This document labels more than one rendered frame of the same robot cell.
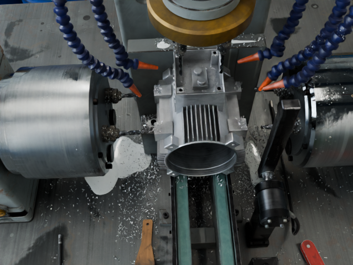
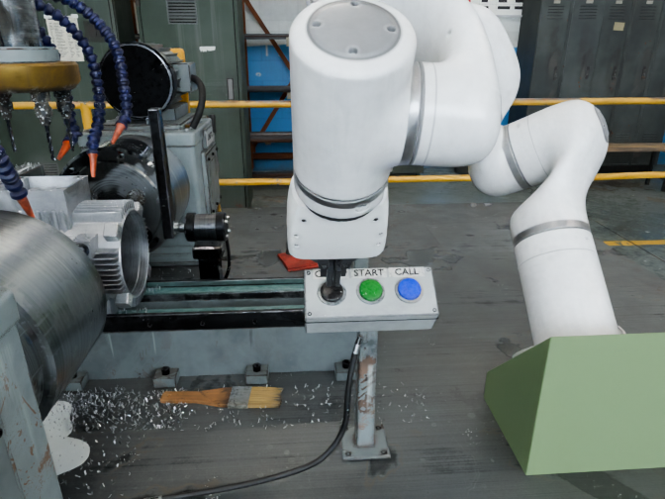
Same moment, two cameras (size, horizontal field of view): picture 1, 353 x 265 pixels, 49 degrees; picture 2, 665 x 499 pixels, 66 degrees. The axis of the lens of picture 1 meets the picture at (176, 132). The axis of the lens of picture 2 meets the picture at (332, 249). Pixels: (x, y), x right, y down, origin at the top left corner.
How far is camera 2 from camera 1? 91 cm
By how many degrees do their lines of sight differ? 74
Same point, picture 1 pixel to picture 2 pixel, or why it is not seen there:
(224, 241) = (226, 289)
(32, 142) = (35, 279)
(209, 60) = not seen: hidden behind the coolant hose
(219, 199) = (176, 291)
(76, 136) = (62, 246)
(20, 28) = not seen: outside the picture
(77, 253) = (186, 476)
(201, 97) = (77, 187)
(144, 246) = (202, 396)
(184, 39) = (63, 74)
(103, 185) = (71, 452)
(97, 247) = (186, 450)
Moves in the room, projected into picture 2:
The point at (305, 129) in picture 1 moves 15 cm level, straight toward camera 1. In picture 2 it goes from (149, 181) to (205, 190)
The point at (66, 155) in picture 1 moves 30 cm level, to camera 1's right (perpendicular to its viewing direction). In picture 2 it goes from (75, 278) to (141, 207)
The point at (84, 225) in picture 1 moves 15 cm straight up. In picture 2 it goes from (139, 473) to (123, 384)
